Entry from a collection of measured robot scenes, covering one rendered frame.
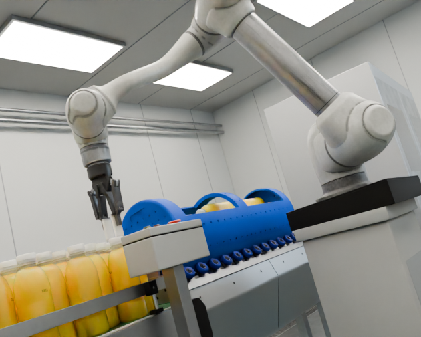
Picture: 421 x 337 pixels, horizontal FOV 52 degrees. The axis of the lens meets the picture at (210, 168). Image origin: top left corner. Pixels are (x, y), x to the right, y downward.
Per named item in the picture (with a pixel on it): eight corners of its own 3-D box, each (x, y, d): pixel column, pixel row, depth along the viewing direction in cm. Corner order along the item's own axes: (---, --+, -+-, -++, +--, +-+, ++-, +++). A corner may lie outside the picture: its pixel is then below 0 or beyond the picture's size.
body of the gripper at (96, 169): (115, 161, 136) (122, 189, 134) (99, 169, 141) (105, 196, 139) (97, 160, 130) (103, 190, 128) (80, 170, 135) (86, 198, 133)
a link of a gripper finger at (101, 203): (96, 184, 133) (93, 184, 134) (99, 220, 132) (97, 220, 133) (106, 184, 136) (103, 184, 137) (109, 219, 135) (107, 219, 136)
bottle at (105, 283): (102, 325, 110) (87, 253, 113) (125, 320, 108) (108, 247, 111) (84, 333, 104) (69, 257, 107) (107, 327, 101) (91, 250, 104)
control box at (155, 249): (210, 255, 113) (200, 217, 114) (159, 271, 96) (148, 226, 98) (182, 263, 118) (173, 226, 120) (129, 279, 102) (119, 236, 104)
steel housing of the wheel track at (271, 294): (387, 258, 300) (371, 210, 306) (206, 395, 123) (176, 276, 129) (349, 266, 315) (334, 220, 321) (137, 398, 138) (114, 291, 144)
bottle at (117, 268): (141, 313, 114) (124, 244, 117) (152, 312, 108) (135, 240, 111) (115, 321, 110) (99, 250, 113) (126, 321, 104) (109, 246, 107)
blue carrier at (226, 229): (305, 232, 204) (281, 178, 212) (193, 268, 133) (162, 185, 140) (258, 253, 219) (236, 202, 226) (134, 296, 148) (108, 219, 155)
